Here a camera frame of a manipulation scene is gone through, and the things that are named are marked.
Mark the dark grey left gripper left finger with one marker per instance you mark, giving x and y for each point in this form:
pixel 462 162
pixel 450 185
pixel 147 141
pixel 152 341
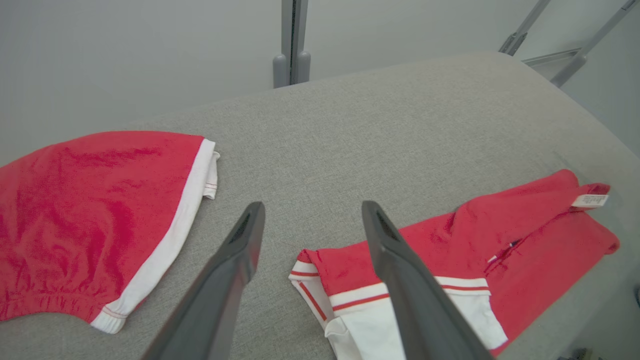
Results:
pixel 220 290

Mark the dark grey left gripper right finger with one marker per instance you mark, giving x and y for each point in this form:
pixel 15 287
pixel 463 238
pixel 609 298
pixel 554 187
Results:
pixel 415 300

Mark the red jersey with white sleeves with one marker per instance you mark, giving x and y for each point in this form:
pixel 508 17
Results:
pixel 540 250

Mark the red shorts with white stripe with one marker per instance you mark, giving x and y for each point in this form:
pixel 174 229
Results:
pixel 90 215

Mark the grey partition post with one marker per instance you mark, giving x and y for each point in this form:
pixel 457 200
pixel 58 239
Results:
pixel 291 45

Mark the grey metal frame leg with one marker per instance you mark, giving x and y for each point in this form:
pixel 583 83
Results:
pixel 522 27
pixel 590 42

